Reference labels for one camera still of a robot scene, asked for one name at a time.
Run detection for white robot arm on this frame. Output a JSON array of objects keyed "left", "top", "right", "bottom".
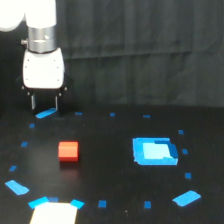
[{"left": 0, "top": 0, "right": 66, "bottom": 111}]

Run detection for long blue tape left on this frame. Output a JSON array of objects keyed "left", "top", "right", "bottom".
[{"left": 5, "top": 180, "right": 29, "bottom": 195}]

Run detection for white paper sheet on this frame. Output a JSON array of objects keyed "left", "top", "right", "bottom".
[{"left": 29, "top": 202, "right": 77, "bottom": 224}]

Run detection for blue tape beside paper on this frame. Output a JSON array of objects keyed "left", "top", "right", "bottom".
[{"left": 70, "top": 199, "right": 85, "bottom": 209}]

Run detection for blue tape square target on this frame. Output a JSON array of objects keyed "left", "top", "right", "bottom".
[{"left": 132, "top": 138, "right": 179, "bottom": 166}]

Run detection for long blue tape bottom-left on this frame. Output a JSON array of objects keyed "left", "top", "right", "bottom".
[{"left": 28, "top": 197, "right": 49, "bottom": 209}]

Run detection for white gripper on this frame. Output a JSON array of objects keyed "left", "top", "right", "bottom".
[{"left": 22, "top": 48, "right": 66, "bottom": 112}]

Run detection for black backdrop curtain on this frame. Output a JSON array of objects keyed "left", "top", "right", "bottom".
[{"left": 0, "top": 0, "right": 224, "bottom": 111}]

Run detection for long blue tape bottom-right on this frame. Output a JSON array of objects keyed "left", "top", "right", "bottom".
[{"left": 173, "top": 190, "right": 201, "bottom": 207}]

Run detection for red cube block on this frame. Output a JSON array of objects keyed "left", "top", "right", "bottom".
[{"left": 58, "top": 141, "right": 79, "bottom": 162}]

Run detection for long blue tape top-left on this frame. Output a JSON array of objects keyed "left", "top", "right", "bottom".
[{"left": 36, "top": 108, "right": 57, "bottom": 119}]

